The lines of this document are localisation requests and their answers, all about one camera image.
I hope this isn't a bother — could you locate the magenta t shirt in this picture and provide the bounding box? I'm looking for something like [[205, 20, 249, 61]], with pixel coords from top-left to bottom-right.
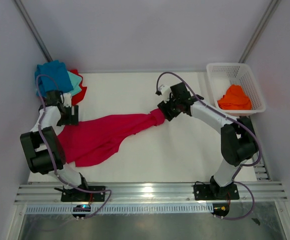
[[58, 108, 165, 167]]

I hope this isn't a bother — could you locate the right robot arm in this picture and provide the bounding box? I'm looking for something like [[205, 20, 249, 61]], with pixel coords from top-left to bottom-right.
[[156, 82, 259, 200]]

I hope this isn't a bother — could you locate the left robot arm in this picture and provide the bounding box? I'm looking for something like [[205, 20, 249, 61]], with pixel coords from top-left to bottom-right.
[[20, 90, 90, 201]]

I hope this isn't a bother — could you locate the red folded t shirt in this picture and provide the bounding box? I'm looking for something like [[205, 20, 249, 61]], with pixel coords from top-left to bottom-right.
[[70, 69, 88, 106]]

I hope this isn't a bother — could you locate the teal folded t shirt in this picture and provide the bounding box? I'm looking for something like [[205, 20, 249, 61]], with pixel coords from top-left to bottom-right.
[[67, 71, 83, 97]]

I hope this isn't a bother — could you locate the blue folded t shirt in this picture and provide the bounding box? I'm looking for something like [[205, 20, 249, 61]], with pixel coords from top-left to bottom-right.
[[34, 60, 74, 98]]

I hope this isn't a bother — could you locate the white plastic basket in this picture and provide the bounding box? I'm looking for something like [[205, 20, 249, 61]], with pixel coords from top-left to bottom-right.
[[206, 62, 266, 116]]

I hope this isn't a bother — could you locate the orange t shirt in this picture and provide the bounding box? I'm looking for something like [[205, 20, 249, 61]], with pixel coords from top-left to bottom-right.
[[217, 84, 252, 111]]

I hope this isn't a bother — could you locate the left black controller board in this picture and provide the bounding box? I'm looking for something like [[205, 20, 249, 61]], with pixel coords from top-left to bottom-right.
[[72, 204, 91, 219]]

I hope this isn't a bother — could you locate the black controller board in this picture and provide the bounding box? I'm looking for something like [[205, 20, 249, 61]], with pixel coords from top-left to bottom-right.
[[72, 204, 91, 219], [211, 203, 230, 218]]

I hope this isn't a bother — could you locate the right black controller board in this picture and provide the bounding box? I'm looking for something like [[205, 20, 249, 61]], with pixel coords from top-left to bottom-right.
[[211, 203, 230, 218]]

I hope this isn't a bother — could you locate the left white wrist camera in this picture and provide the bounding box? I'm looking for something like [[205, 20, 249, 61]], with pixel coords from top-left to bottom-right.
[[62, 93, 72, 108]]

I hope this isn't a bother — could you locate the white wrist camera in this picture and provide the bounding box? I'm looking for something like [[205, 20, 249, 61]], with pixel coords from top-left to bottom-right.
[[155, 84, 171, 97], [62, 93, 72, 108]]

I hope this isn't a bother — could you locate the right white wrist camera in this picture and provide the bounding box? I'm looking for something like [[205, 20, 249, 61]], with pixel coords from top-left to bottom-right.
[[155, 84, 171, 97]]

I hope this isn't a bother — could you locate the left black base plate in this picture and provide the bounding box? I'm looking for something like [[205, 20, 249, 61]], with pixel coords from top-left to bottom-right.
[[55, 185, 106, 203]]

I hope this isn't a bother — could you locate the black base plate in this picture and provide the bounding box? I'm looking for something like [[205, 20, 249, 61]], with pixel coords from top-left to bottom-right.
[[193, 181, 240, 201], [55, 185, 106, 203]]

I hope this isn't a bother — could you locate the aluminium front rail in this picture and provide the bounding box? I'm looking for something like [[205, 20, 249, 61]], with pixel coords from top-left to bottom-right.
[[14, 181, 288, 204]]

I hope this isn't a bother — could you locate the aluminium rail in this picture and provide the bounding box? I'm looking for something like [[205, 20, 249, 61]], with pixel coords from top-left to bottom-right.
[[14, 181, 288, 204], [251, 117, 272, 182]]

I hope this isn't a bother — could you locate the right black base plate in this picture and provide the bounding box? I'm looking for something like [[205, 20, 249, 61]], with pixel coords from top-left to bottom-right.
[[193, 181, 240, 201]]

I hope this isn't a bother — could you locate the slotted grey cable duct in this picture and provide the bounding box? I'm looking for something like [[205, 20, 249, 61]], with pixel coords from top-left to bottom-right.
[[24, 202, 213, 215]]

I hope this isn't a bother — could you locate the right side aluminium rail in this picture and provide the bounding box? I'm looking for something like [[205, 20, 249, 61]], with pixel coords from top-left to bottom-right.
[[251, 117, 272, 182]]

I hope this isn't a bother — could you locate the left corner aluminium post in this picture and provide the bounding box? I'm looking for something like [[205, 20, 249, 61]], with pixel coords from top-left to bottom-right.
[[12, 0, 53, 62]]

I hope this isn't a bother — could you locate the corner aluminium post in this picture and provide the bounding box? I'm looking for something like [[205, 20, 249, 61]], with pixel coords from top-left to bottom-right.
[[238, 0, 282, 64], [12, 0, 53, 62]]

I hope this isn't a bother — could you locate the right corner aluminium post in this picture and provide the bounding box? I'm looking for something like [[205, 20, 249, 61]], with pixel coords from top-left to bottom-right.
[[238, 0, 282, 64]]

